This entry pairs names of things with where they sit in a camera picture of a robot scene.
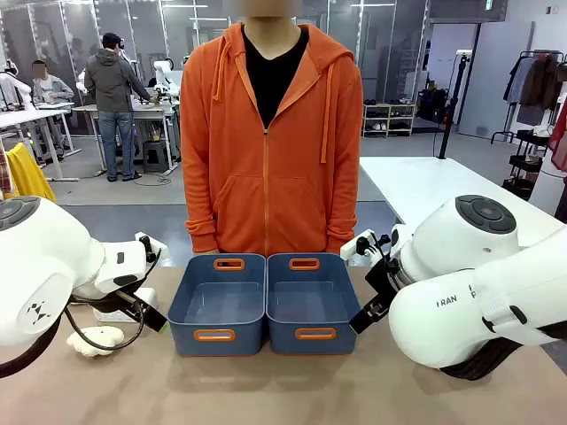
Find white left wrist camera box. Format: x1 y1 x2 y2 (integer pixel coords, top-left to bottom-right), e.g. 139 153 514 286
134 231 170 267

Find man in grey hoodie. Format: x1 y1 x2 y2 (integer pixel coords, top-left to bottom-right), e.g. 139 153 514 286
83 32 154 183

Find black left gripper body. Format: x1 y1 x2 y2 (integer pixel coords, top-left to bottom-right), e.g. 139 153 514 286
113 288 151 317

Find white background humanoid robot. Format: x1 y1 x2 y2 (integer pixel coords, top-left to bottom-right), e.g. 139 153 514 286
0 59 33 112

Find shoe shelf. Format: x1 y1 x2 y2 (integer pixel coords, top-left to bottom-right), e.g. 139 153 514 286
361 102 418 138

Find white digital clock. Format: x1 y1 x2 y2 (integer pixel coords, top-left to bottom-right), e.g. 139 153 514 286
92 287 159 324

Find blue basket orange handles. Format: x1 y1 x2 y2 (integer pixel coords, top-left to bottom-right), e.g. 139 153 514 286
167 253 268 358
265 252 361 357

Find black step stool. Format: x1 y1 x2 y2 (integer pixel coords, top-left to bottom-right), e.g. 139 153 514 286
141 140 172 174

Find plaid cloth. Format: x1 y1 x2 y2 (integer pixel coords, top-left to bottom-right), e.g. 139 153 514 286
0 143 13 197

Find white cloud plush toy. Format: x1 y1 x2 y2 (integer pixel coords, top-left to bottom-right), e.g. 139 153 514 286
66 325 127 357

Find mannequin with red garment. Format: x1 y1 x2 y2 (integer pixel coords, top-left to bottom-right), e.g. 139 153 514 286
528 96 567 219

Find clothes rack with garments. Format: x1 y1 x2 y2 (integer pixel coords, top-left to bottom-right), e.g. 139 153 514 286
490 50 567 143

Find black utility cart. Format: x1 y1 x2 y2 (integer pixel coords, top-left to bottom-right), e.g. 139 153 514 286
501 129 552 201

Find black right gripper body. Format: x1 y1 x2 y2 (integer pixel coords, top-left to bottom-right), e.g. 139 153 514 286
364 258 402 303

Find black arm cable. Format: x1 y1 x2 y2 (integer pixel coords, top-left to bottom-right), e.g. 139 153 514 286
440 321 567 383
0 287 147 380

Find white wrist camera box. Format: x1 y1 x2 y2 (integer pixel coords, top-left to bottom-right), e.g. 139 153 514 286
340 228 378 267
134 231 170 267

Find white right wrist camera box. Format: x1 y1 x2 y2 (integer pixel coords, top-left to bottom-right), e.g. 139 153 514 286
340 228 378 267

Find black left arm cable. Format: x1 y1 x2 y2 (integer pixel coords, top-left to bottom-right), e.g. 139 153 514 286
0 287 147 380

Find black tripod stand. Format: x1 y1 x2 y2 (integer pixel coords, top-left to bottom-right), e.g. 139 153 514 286
437 50 472 160

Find large white table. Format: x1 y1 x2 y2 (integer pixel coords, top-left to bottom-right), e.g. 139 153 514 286
358 156 563 243

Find black bag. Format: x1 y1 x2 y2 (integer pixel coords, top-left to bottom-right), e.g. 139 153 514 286
417 87 449 126

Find person's left forearm orange sleeve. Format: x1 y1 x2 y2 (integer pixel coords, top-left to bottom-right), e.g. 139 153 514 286
325 167 361 254

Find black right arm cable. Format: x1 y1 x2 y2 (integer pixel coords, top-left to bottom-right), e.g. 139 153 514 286
440 321 567 383

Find person in orange hoodie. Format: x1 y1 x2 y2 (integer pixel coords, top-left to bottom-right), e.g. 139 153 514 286
179 12 365 257

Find seated person in grey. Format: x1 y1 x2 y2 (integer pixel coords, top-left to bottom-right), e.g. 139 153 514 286
30 59 75 107

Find grey background desk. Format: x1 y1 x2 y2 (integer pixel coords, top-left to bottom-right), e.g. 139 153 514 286
72 102 182 174

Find yellow cloth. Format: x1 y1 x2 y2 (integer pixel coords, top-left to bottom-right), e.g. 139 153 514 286
5 142 58 205

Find person's right forearm orange sleeve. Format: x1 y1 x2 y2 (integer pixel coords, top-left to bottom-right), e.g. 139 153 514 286
182 167 221 252

